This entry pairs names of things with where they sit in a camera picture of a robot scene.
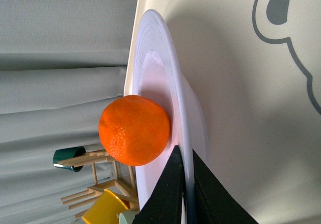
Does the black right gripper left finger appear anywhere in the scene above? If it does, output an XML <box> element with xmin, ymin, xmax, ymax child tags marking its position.
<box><xmin>133</xmin><ymin>145</ymin><xmax>185</xmax><ymax>224</ymax></box>

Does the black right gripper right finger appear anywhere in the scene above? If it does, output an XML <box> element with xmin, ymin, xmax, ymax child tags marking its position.
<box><xmin>193</xmin><ymin>151</ymin><xmax>257</xmax><ymax>224</ymax></box>

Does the orange mandarin fruit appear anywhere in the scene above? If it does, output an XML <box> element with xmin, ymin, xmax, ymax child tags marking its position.
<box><xmin>98</xmin><ymin>95</ymin><xmax>171</xmax><ymax>166</ymax></box>

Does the lavender round plate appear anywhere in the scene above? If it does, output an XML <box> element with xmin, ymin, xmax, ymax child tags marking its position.
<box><xmin>132</xmin><ymin>10</ymin><xmax>209</xmax><ymax>223</ymax></box>

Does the light green bowl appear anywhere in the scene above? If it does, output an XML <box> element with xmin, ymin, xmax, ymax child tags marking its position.
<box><xmin>119</xmin><ymin>211</ymin><xmax>139</xmax><ymax>224</ymax></box>

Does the wooden dish drying rack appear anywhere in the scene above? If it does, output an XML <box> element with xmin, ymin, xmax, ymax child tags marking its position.
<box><xmin>58</xmin><ymin>149</ymin><xmax>139</xmax><ymax>210</ymax></box>

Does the yellow mug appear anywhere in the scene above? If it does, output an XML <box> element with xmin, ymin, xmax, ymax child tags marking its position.
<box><xmin>82</xmin><ymin>189</ymin><xmax>129</xmax><ymax>224</ymax></box>

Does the dark green mug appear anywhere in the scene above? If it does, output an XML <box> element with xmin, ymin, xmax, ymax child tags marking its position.
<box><xmin>53</xmin><ymin>146</ymin><xmax>86</xmax><ymax>172</ymax></box>

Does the beige bear serving tray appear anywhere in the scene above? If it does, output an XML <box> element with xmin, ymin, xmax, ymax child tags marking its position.
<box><xmin>132</xmin><ymin>0</ymin><xmax>320</xmax><ymax>223</ymax></box>

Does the grey curtain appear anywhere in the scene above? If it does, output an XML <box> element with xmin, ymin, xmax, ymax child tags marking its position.
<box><xmin>1</xmin><ymin>0</ymin><xmax>137</xmax><ymax>223</ymax></box>

